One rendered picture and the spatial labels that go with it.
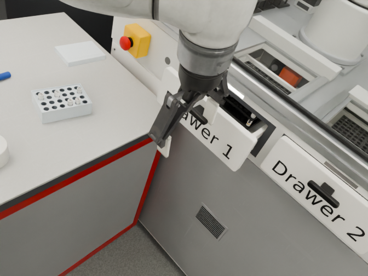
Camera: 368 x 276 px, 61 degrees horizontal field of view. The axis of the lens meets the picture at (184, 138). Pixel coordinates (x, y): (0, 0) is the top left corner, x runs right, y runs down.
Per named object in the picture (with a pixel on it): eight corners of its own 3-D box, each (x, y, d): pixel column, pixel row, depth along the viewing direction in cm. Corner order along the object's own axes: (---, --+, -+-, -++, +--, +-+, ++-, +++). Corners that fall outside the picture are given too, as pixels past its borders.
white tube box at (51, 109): (42, 124, 75) (41, 113, 73) (32, 101, 79) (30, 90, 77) (91, 113, 82) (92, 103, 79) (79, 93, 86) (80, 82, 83)
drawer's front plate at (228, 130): (234, 172, 74) (254, 142, 66) (155, 100, 84) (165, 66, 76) (239, 169, 75) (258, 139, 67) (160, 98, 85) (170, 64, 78)
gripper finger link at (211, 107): (207, 97, 66) (209, 96, 66) (201, 118, 71) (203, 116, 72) (217, 105, 65) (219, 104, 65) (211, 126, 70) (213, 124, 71)
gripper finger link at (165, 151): (171, 137, 59) (168, 139, 58) (168, 156, 64) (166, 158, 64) (161, 127, 60) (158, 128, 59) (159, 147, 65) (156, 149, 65)
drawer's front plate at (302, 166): (361, 255, 68) (398, 232, 60) (259, 166, 78) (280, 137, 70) (363, 251, 69) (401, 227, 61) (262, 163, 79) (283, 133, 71)
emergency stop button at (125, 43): (125, 53, 89) (127, 41, 86) (116, 46, 90) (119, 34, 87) (133, 51, 90) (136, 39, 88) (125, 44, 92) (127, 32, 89)
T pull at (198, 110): (203, 126, 70) (205, 122, 69) (181, 106, 73) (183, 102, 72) (213, 121, 72) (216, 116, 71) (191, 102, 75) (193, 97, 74)
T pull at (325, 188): (335, 210, 64) (339, 206, 63) (305, 184, 66) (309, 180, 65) (341, 201, 66) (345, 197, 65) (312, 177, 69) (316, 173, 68)
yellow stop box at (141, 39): (134, 59, 90) (138, 38, 86) (119, 46, 93) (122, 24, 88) (147, 56, 94) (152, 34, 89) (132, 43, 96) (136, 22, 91)
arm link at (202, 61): (252, 35, 46) (241, 65, 51) (209, 5, 50) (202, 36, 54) (211, 58, 42) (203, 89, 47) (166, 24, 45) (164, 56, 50)
